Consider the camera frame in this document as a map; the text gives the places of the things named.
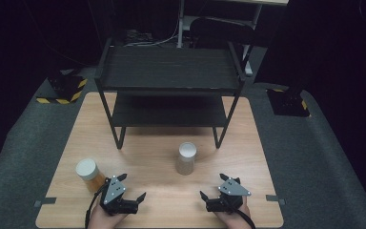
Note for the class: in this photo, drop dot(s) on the grey tape strip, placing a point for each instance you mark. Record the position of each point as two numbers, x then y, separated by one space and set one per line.
46 201
274 198

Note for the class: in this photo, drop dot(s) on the white metal desk frame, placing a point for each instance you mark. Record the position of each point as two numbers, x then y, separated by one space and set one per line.
180 28

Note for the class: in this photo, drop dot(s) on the black yellow striped stand base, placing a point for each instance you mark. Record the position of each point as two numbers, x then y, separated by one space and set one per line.
65 89

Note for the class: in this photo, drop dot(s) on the orange spice jar white lid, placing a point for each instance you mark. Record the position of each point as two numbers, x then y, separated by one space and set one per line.
87 171

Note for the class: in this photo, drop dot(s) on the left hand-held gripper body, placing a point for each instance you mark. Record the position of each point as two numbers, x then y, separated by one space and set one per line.
114 191

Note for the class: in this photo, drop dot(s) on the black two-tier shelf rack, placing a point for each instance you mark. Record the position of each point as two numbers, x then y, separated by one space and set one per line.
171 68

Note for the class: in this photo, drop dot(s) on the person's left hand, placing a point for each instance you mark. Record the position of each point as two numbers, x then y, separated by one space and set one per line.
103 221

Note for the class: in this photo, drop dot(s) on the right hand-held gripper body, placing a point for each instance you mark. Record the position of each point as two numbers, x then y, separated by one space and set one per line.
232 191

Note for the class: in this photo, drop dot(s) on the brown spice jar white lid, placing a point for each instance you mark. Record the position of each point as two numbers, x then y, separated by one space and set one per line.
186 159

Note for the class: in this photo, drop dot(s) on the black chair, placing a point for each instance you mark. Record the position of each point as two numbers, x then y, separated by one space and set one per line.
222 30

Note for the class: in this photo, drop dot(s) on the person's right hand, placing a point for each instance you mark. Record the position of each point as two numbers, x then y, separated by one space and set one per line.
232 220

